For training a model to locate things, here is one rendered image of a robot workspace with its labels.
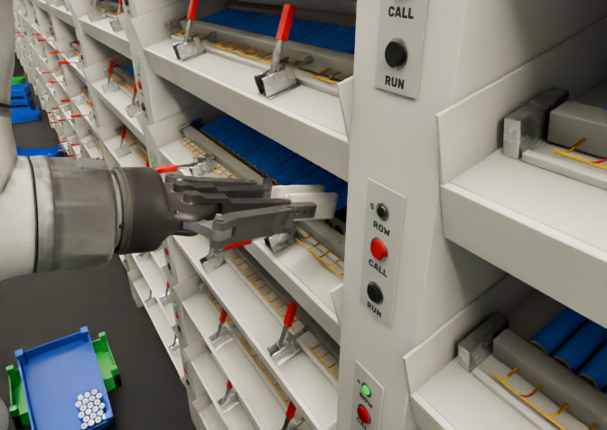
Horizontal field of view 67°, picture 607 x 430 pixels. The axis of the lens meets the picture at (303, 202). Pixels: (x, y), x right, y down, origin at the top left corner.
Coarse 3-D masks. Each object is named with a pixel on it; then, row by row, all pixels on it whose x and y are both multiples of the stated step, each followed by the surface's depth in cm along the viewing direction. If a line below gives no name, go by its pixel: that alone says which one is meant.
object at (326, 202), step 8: (304, 192) 49; (312, 192) 49; (320, 192) 50; (328, 192) 50; (336, 192) 51; (296, 200) 48; (304, 200) 48; (312, 200) 49; (320, 200) 49; (328, 200) 50; (336, 200) 51; (320, 208) 50; (328, 208) 51; (320, 216) 50; (328, 216) 51
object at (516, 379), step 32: (512, 288) 41; (480, 320) 40; (512, 320) 41; (544, 320) 41; (576, 320) 38; (416, 352) 36; (448, 352) 39; (480, 352) 38; (512, 352) 36; (544, 352) 37; (576, 352) 36; (416, 384) 38; (448, 384) 38; (480, 384) 37; (512, 384) 37; (544, 384) 35; (576, 384) 33; (416, 416) 39; (448, 416) 36; (480, 416) 35; (512, 416) 35; (544, 416) 34; (576, 416) 33
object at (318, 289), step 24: (168, 120) 89; (192, 120) 91; (168, 144) 91; (264, 264) 60; (288, 264) 54; (312, 264) 53; (288, 288) 56; (312, 288) 50; (336, 288) 43; (312, 312) 52; (336, 312) 44; (336, 336) 48
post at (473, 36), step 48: (432, 0) 26; (480, 0) 25; (528, 0) 27; (576, 0) 30; (432, 48) 27; (480, 48) 27; (528, 48) 29; (384, 96) 32; (432, 96) 28; (384, 144) 33; (432, 144) 29; (432, 192) 30; (432, 240) 31; (432, 288) 34; (480, 288) 38; (384, 336) 39; (384, 384) 41
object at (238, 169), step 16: (192, 128) 89; (208, 144) 81; (224, 160) 75; (240, 176) 71; (256, 176) 68; (304, 224) 56; (320, 224) 55; (320, 240) 55; (336, 240) 52; (336, 256) 53; (336, 272) 50
